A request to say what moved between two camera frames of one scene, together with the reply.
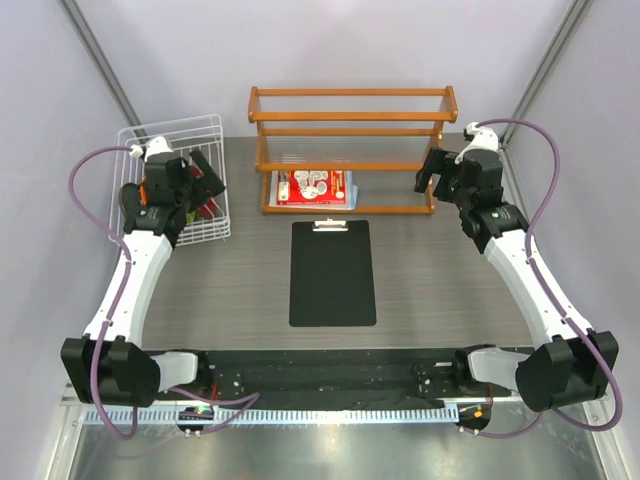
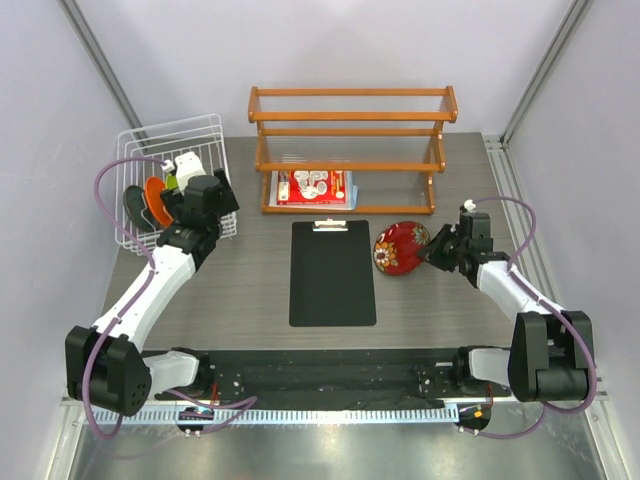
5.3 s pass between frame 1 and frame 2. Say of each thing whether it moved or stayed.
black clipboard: stayed
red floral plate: moved
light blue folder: stayed
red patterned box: stayed
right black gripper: moved
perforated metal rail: stayed
